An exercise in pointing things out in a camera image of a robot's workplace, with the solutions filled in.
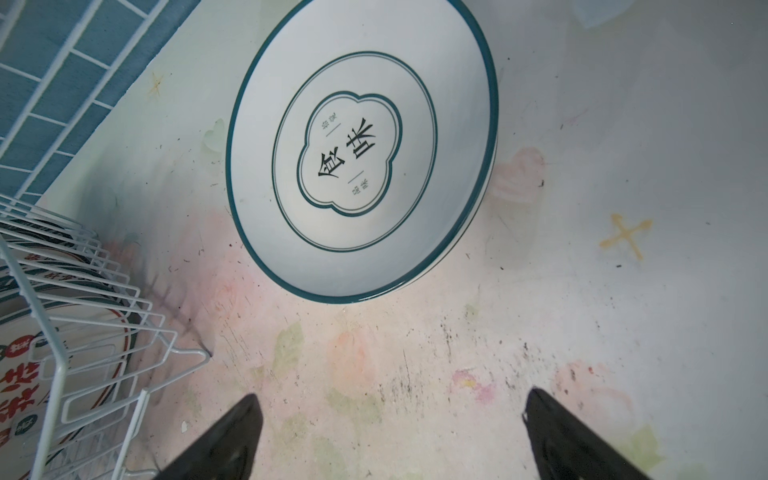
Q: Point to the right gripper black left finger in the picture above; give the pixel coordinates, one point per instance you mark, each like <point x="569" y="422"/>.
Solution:
<point x="226" y="450"/>

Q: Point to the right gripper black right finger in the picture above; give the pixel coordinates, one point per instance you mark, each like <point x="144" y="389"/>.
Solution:
<point x="563" y="447"/>

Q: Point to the white plate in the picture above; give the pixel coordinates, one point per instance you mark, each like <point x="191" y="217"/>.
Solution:
<point x="360" y="144"/>
<point x="97" y="331"/>

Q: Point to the white wire dish rack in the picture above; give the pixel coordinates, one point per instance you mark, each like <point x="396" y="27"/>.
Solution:
<point x="37" y="243"/>

